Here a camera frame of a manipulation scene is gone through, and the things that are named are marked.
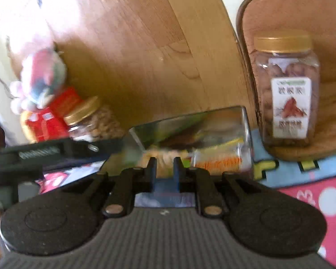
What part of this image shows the printed cartoon blanket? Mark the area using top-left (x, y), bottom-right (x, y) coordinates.
top-left (36, 129), bottom-right (336, 268)

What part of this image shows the yellow plush chick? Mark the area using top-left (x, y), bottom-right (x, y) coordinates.
top-left (19, 111), bottom-right (35, 142)

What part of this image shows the brown seat cushion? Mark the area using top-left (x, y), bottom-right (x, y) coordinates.
top-left (237, 0), bottom-right (336, 161)

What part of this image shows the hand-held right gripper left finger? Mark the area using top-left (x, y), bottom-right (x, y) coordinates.
top-left (62, 157), bottom-right (168, 218)

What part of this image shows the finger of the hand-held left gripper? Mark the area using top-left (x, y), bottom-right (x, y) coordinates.
top-left (61, 138), bottom-right (124, 160)

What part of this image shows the red gift box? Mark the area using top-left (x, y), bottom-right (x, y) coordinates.
top-left (24, 87), bottom-right (83, 143)

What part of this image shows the orange snack packet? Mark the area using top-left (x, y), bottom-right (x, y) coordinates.
top-left (194, 152), bottom-right (243, 172)

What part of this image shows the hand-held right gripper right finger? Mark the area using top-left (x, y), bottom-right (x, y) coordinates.
top-left (172, 157), bottom-right (265, 217)

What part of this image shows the black tin box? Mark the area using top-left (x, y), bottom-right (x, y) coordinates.
top-left (101, 106), bottom-right (254, 180)

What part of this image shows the pink plush toy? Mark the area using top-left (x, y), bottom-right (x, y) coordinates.
top-left (10, 42), bottom-right (68, 115)

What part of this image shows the pecan jar with gold lid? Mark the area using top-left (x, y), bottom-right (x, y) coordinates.
top-left (253, 36), bottom-right (321, 148)

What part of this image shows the wooden board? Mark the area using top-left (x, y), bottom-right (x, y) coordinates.
top-left (6, 0), bottom-right (258, 141)

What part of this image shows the cashew jar with gold lid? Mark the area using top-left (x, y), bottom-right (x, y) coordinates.
top-left (63, 96), bottom-right (124, 142)

